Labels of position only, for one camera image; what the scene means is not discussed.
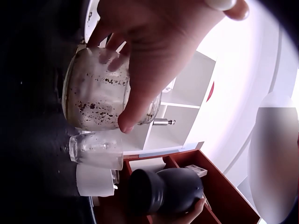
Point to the person's right hand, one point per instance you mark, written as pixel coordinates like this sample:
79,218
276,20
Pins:
182,218

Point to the person's left hand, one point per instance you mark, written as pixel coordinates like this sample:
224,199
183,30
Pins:
163,42

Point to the person's left fingers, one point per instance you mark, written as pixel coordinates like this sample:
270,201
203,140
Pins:
112,53

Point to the person's left thumb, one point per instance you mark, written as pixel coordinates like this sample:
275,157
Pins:
137,105

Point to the speckled clear glass jar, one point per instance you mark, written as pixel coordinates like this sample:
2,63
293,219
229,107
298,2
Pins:
93,93

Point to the black ribbed grinder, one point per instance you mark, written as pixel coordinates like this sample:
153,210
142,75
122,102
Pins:
168,189

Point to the small metal cylinder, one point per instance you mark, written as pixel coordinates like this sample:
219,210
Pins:
161,122

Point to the white shelf unit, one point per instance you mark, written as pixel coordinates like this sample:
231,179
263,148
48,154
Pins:
184,93

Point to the clear drinking glass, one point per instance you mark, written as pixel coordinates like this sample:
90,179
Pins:
95,149

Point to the white frosted cup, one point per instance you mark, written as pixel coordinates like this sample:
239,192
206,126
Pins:
93,180

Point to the small white box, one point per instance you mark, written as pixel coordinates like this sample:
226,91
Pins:
197,170

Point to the red-brown wooden shelf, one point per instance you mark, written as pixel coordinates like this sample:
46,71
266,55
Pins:
224,193

